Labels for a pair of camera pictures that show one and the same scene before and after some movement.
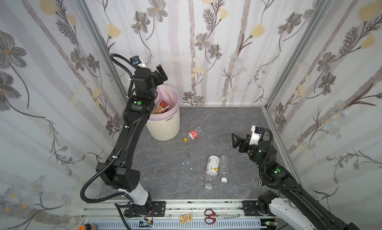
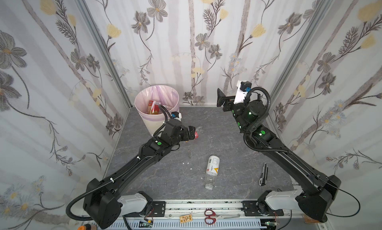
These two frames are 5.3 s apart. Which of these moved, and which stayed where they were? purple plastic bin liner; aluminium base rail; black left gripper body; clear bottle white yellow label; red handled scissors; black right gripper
Moved: black right gripper; black left gripper body
Stayed: red handled scissors; aluminium base rail; purple plastic bin liner; clear bottle white yellow label
